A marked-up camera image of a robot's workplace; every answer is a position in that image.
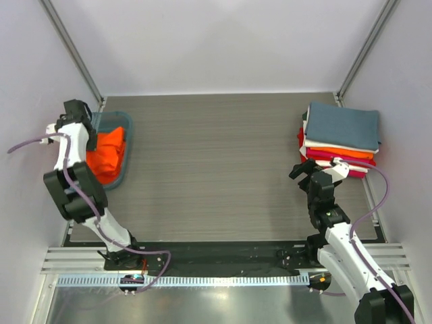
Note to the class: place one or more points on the folded magenta t-shirt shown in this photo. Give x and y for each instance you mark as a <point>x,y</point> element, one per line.
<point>325,156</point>

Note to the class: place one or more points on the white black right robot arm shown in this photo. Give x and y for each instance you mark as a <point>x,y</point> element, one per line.
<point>376,297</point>

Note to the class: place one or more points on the left aluminium frame post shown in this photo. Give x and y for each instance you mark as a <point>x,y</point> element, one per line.
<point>72,50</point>

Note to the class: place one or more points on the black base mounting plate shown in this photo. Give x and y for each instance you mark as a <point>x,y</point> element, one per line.
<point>218,259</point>

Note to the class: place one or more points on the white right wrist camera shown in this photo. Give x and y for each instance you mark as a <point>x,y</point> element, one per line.
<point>338,171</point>

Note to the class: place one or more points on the orange t-shirt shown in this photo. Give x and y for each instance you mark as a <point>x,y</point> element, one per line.
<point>345,152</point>
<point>106,161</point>

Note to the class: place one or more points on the folded orange t-shirt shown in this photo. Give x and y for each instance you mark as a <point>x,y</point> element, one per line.
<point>345,152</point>

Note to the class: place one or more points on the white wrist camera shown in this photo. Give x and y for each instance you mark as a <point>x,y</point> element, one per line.
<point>338,171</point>
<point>50,129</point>

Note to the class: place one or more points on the aluminium frame post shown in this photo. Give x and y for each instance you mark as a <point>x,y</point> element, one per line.
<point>72,50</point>
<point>378,26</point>

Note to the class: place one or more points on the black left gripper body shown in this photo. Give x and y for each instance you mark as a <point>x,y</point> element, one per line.
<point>91,136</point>

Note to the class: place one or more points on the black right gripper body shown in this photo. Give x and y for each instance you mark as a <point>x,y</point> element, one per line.
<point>304,173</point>

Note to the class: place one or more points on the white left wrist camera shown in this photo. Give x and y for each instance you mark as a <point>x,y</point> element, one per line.
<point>50,129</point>

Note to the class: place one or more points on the slotted grey cable duct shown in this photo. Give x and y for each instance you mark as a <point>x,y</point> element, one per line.
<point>134,280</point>

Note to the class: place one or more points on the teal plastic bin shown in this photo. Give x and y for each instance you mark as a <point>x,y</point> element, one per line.
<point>108,121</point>

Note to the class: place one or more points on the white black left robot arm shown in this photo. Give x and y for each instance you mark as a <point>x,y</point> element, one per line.
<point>80,197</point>

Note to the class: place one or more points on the folded blue-grey t-shirt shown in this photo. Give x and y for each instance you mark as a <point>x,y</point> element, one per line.
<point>343,126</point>

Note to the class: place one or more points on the right aluminium frame post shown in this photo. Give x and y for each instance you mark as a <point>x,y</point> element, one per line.
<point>378,26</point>

